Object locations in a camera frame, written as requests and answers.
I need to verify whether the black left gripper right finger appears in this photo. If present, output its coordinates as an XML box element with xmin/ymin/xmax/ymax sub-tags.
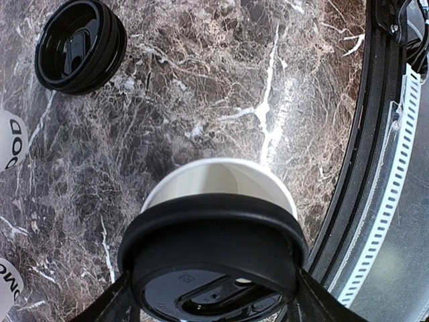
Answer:
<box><xmin>286</xmin><ymin>268</ymin><xmax>367</xmax><ymax>322</ymax></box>

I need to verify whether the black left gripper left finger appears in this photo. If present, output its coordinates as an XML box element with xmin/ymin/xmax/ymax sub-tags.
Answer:
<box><xmin>70</xmin><ymin>271</ymin><xmax>140</xmax><ymax>322</ymax></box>

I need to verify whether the black coffee cup lid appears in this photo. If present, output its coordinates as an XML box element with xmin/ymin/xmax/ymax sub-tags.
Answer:
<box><xmin>117</xmin><ymin>193</ymin><xmax>308</xmax><ymax>321</ymax></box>

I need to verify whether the white paper coffee cup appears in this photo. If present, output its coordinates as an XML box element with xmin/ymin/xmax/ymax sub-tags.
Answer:
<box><xmin>141</xmin><ymin>158</ymin><xmax>298</xmax><ymax>218</ymax></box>

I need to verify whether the stack of black cup lids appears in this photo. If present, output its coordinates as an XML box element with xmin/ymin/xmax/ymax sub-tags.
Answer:
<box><xmin>34</xmin><ymin>1</ymin><xmax>127</xmax><ymax>95</ymax></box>

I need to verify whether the stack of white paper cups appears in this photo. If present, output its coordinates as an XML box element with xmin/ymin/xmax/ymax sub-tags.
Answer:
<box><xmin>0</xmin><ymin>258</ymin><xmax>24</xmax><ymax>317</ymax></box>

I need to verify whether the white cup holding straws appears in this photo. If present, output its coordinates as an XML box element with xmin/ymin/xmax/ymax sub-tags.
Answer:
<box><xmin>0</xmin><ymin>110</ymin><xmax>29</xmax><ymax>172</ymax></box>

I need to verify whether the white slotted cable duct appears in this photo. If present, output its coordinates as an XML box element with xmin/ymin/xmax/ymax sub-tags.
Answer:
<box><xmin>328</xmin><ymin>64</ymin><xmax>422</xmax><ymax>308</ymax></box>

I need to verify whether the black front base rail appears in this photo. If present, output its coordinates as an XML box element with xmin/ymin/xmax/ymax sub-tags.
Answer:
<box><xmin>310</xmin><ymin>1</ymin><xmax>428</xmax><ymax>294</ymax></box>

